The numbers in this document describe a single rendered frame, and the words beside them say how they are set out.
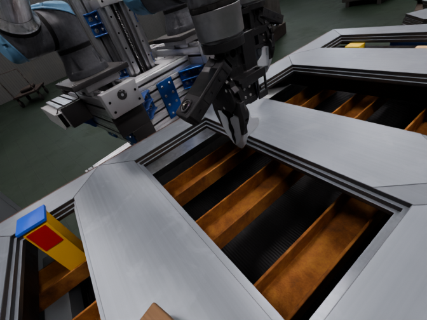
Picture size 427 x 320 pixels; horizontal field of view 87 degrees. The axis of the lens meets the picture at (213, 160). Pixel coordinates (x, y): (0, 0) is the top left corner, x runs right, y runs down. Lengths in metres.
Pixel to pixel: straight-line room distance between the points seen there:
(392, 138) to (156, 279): 0.51
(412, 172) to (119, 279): 0.52
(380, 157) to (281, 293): 0.32
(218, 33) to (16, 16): 0.62
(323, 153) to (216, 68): 0.28
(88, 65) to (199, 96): 0.65
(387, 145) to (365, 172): 0.09
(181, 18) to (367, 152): 0.96
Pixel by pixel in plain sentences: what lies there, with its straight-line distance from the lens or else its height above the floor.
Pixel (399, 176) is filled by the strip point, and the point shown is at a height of 0.84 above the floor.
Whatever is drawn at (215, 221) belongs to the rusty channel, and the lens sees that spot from 0.63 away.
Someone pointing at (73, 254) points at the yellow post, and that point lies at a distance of 0.70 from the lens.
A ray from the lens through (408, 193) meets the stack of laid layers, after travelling 0.47.
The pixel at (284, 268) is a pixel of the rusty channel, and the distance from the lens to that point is 0.54.
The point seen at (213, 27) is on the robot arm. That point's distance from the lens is 0.37.
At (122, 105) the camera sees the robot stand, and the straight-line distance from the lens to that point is 0.88.
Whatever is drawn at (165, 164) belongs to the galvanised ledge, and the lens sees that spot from 0.91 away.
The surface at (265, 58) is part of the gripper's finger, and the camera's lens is 0.82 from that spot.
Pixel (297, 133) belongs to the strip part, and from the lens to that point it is 0.58.
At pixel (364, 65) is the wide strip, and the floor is 0.84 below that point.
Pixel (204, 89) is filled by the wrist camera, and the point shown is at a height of 1.05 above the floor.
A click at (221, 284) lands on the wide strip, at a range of 0.37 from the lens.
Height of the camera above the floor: 1.17
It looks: 37 degrees down
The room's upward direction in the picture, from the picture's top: 19 degrees counter-clockwise
